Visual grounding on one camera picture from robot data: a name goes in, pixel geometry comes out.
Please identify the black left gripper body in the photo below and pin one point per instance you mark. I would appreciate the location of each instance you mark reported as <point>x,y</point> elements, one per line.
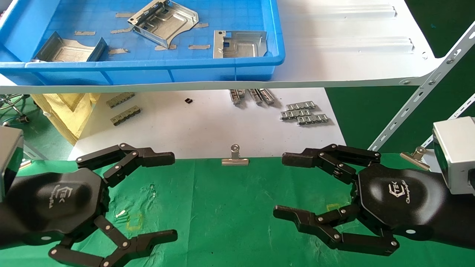
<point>55,200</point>

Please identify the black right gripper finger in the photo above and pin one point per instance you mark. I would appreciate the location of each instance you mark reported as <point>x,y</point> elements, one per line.
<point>304,157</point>
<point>308,222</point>

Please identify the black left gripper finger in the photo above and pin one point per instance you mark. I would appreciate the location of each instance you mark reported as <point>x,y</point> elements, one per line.
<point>148,157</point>
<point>144,241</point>

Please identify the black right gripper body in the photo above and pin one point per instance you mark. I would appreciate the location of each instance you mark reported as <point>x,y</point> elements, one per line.
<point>400,200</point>

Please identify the large bent sheet metal part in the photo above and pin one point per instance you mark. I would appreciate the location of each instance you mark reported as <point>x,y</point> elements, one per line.
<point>167,22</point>

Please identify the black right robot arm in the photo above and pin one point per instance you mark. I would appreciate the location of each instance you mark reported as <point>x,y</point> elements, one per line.
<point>462,218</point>

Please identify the white paper scrap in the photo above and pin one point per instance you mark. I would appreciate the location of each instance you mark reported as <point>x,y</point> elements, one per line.
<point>120,214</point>

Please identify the silver connector strip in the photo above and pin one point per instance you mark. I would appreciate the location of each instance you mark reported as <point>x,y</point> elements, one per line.
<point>255,96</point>
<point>268,96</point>
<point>300,105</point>
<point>295,114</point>
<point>236,96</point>
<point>313,119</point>

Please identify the grey connector strip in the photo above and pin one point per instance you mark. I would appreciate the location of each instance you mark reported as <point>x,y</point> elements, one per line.
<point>120,100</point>
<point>125,115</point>

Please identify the grey slotted angle bar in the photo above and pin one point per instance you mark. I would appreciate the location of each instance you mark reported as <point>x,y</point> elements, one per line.
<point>35,152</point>

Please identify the white paper sheet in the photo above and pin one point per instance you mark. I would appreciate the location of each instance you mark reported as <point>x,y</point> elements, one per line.
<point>193,129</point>

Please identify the green cloth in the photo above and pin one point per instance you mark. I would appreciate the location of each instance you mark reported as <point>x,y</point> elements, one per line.
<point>230,215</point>

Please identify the yellow woven bag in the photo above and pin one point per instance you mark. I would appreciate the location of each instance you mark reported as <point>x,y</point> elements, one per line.
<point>63,111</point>

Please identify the white slotted shelf upright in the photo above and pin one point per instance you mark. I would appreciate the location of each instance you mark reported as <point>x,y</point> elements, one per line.
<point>415,100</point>
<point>464,105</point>

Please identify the metal chair base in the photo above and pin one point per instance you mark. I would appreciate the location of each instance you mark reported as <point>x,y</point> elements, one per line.
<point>15,107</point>

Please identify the white metal shelf panel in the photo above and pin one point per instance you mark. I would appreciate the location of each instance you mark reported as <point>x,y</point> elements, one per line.
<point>334,59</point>

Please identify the blue plastic bin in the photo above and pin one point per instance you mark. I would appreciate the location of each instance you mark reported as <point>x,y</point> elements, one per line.
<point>207,70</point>

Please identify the beige tape strip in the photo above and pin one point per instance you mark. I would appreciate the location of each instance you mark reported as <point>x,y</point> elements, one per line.
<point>163,48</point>
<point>84,33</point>
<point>199,47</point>
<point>124,15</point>
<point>120,30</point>
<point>118,51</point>
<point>202,25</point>

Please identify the flat notched sheet metal part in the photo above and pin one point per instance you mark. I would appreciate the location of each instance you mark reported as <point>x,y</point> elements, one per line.
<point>243,48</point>

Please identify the sheet metal part folded ends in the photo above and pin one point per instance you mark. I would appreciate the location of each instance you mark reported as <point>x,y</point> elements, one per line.
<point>68,52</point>

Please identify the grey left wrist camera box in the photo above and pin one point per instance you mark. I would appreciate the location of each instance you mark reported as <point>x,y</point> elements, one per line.
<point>9,155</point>

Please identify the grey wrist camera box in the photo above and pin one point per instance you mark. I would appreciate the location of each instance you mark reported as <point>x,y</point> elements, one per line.
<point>456,152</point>
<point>9,155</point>

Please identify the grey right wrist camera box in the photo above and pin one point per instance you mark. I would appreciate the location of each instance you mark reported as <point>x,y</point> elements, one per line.
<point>456,152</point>

